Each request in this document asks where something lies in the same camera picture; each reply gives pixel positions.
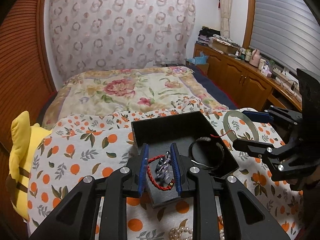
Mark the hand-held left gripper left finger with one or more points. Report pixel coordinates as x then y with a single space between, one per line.
143 171

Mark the white jar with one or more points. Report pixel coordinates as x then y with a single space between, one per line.
262 64

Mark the grey window blind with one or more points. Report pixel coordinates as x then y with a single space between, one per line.
282 22

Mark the black jewelry box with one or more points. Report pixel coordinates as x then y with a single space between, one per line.
162 130

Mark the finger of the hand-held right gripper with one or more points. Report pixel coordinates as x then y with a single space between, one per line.
250 148
257 116

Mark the pink tissue box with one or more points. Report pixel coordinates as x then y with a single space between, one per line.
266 71

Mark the pink kettle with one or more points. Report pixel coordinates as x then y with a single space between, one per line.
254 58

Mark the cardboard box with papers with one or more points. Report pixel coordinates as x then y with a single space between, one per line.
222 45

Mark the black bangle with silver trim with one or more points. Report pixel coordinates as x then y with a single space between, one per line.
221 155

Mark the floral quilt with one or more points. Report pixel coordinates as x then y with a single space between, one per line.
125 90

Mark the yellow plush toy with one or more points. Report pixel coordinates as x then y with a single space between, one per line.
22 150

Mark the white window curtain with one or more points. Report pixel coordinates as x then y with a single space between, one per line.
225 10

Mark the orange fruit print blanket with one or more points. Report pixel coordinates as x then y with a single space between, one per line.
75 155

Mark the sheer curtain with circles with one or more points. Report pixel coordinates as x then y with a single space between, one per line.
112 30

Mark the pale jade bangle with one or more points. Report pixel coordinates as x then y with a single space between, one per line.
226 123

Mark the white power strip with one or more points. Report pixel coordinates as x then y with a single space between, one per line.
279 73

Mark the stack of folded clothes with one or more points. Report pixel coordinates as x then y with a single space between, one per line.
207 36

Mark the wooden cabinet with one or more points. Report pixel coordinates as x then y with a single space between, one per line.
240 75

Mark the ribbed wooden panel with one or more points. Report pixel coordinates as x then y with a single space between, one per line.
22 67

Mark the blue plastic bag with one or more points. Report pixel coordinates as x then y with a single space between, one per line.
200 58

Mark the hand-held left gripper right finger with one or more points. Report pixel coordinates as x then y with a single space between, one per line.
175 171

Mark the dark blue bed sheet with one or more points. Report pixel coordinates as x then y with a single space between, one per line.
212 86

